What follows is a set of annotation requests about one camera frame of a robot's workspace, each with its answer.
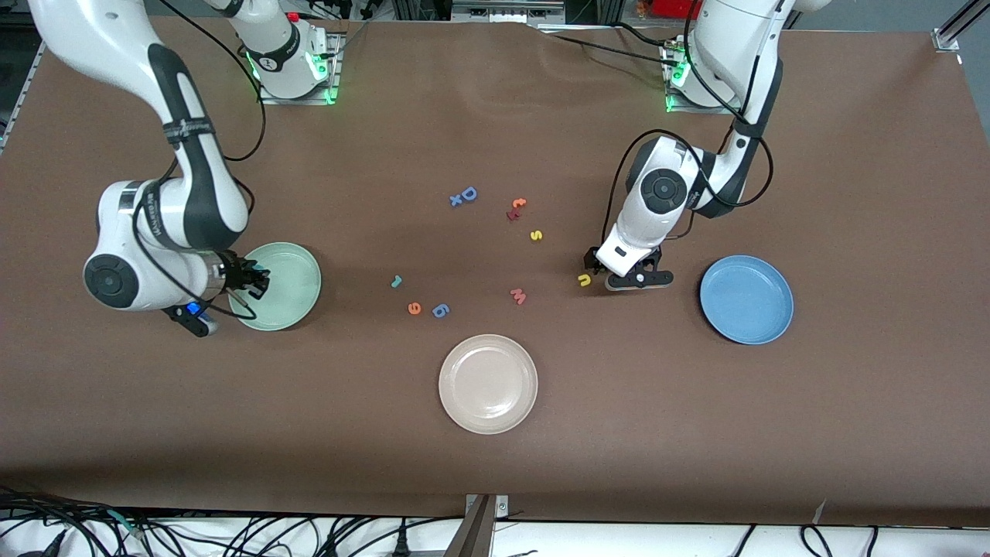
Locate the grey power strip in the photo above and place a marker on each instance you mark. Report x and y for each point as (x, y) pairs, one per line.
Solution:
(506, 11)

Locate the brown table cover sheet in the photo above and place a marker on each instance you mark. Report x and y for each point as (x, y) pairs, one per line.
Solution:
(696, 433)

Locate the blue foam letter D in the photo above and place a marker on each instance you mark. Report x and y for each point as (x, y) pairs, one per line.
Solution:
(463, 194)

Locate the aluminium profile beam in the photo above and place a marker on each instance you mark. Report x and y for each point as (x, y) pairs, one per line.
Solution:
(473, 534)

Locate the pink foam letter w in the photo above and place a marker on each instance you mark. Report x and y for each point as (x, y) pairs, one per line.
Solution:
(518, 296)

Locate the aluminium side rail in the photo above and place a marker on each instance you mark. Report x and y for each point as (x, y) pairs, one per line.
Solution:
(19, 100)

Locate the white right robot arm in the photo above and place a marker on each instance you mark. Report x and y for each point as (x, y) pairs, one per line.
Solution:
(116, 46)

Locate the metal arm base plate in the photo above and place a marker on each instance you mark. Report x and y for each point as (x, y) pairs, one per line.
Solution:
(681, 108)
(298, 100)

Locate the light green plate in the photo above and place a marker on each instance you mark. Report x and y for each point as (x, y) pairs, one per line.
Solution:
(294, 286)

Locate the red box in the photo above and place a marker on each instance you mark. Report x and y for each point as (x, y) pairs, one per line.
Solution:
(669, 8)

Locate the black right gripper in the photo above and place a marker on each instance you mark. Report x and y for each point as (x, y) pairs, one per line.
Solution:
(234, 274)

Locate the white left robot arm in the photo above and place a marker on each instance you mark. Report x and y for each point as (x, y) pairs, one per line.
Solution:
(642, 224)

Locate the small metal bracket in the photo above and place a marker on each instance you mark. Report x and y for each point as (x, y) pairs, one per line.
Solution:
(503, 507)

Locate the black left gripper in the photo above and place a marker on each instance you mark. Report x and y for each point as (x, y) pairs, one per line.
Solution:
(593, 256)

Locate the black power plug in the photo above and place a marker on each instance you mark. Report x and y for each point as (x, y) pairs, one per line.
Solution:
(401, 545)

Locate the beige white plate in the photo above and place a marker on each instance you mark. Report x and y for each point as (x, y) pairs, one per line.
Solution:
(487, 384)

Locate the aluminium corner profile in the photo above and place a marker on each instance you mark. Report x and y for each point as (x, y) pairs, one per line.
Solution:
(950, 35)

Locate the blue plate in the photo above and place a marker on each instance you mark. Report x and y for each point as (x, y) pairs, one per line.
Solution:
(746, 300)

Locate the blue foam letter g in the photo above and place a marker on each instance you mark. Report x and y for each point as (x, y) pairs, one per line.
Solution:
(444, 313)

